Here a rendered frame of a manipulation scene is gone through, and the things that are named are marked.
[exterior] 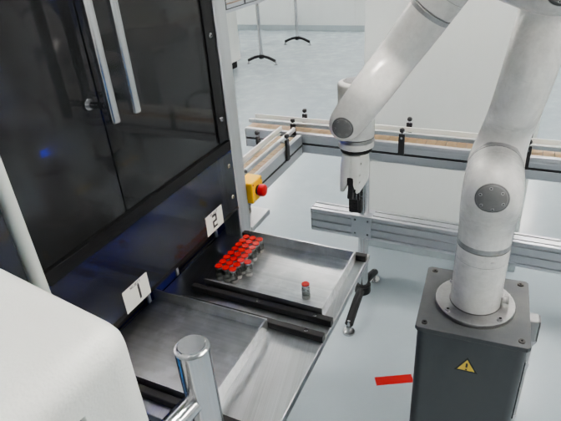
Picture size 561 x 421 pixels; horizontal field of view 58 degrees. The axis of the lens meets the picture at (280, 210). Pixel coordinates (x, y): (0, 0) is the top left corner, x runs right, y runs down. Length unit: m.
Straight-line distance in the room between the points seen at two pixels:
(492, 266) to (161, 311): 0.82
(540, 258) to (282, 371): 1.42
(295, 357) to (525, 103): 0.71
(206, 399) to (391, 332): 2.17
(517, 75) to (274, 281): 0.78
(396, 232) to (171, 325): 1.29
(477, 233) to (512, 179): 0.17
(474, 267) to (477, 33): 1.51
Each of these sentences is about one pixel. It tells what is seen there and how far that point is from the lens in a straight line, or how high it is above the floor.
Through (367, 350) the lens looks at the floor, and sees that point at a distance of 2.44.
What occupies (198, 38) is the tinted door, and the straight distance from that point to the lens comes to 1.32.
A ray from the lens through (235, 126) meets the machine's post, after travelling 1.46.
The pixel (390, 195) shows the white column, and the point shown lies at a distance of 2.92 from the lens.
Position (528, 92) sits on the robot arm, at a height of 1.42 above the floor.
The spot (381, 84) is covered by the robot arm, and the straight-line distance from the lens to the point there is 1.06.
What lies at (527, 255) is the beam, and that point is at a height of 0.50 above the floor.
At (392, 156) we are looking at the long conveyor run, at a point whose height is 0.87.
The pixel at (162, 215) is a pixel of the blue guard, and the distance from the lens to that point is 1.23.
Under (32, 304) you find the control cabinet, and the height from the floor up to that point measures 1.55.
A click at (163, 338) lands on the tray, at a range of 1.28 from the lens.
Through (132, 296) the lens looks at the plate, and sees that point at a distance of 1.20.
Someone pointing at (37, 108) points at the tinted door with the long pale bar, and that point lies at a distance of 0.96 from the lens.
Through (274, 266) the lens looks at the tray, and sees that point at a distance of 1.45.
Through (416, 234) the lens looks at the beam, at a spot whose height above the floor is 0.51.
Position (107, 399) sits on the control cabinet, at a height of 1.52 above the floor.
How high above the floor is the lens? 1.73
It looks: 29 degrees down
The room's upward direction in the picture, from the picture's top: 5 degrees counter-clockwise
